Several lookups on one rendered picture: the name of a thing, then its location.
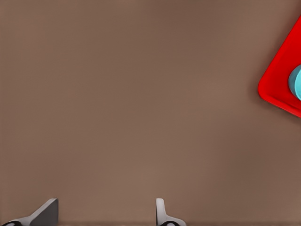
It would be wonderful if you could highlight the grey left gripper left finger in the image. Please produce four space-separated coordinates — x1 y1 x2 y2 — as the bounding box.
0 197 59 226

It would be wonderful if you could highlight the light blue bowl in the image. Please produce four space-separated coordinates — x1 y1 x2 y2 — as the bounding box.
288 64 301 100

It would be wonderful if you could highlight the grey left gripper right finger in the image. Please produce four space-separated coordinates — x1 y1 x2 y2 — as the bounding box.
155 198 187 226

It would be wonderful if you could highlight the red tray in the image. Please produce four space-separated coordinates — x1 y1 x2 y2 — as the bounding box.
257 15 301 118

